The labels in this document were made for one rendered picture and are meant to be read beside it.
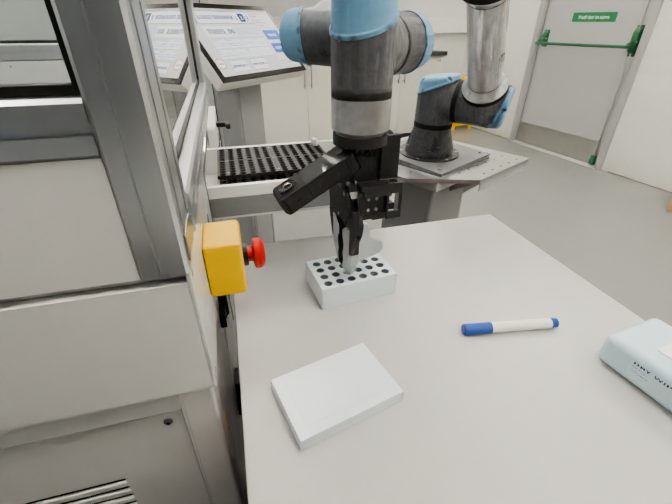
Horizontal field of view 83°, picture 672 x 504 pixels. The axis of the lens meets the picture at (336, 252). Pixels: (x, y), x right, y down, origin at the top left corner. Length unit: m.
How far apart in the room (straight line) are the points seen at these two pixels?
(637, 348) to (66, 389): 0.62
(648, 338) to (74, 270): 0.62
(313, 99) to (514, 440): 3.67
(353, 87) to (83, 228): 0.31
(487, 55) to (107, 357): 0.94
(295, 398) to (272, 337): 0.12
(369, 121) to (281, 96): 3.38
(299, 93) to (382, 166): 3.38
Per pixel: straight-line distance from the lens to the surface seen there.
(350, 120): 0.47
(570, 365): 0.58
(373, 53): 0.47
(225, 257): 0.46
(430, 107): 1.20
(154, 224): 0.34
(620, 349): 0.58
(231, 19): 1.73
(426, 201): 1.21
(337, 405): 0.44
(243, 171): 0.73
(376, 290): 0.60
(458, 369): 0.52
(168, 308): 0.38
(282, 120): 3.87
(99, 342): 0.41
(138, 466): 0.57
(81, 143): 0.32
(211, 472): 0.58
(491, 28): 0.99
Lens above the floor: 1.13
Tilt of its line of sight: 31 degrees down
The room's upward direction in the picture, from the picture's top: straight up
